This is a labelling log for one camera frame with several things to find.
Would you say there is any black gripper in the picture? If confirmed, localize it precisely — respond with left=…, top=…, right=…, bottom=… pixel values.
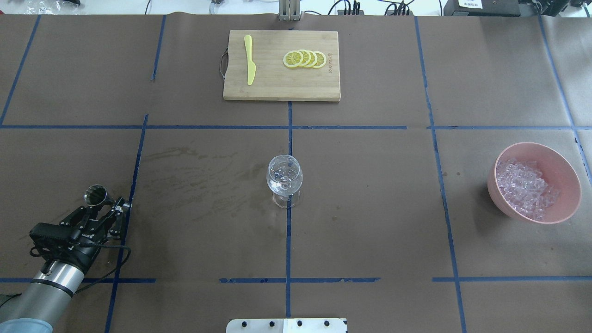
left=55, top=197, right=131, bottom=271

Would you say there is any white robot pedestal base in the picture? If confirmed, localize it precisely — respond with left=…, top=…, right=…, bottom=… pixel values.
left=226, top=318, right=348, bottom=333

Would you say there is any black power box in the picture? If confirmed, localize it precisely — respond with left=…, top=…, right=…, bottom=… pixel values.
left=443, top=0, right=521, bottom=17

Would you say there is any clear plastic bag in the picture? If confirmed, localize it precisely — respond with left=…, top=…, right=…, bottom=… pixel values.
left=20, top=0, right=82, bottom=15

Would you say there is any yellow plastic knife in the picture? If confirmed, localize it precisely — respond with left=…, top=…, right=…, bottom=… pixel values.
left=244, top=35, right=257, bottom=85

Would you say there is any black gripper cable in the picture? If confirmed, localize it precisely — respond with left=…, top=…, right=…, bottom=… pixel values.
left=28, top=234, right=132, bottom=296

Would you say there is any clear ice cubes pile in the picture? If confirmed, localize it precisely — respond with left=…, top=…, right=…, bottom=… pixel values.
left=495, top=158, right=561, bottom=222

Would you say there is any aluminium frame post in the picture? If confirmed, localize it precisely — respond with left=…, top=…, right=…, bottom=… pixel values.
left=278, top=0, right=302, bottom=22

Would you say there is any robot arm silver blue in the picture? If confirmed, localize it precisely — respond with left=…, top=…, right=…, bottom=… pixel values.
left=0, top=197, right=131, bottom=333

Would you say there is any clear wine glass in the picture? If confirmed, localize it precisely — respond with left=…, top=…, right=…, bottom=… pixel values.
left=266, top=154, right=304, bottom=209

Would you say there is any steel double jigger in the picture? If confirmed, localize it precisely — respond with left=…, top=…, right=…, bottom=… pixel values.
left=83, top=184, right=125, bottom=207

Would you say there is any lemon slice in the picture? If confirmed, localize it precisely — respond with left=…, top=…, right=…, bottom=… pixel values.
left=283, top=50, right=304, bottom=68
left=298, top=50, right=312, bottom=67
left=312, top=51, right=327, bottom=69
left=303, top=50, right=318, bottom=68

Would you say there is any bamboo cutting board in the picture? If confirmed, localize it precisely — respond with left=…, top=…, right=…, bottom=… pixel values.
left=223, top=30, right=342, bottom=103

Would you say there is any pink bowl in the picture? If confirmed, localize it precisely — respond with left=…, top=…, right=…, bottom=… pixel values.
left=487, top=142, right=582, bottom=225

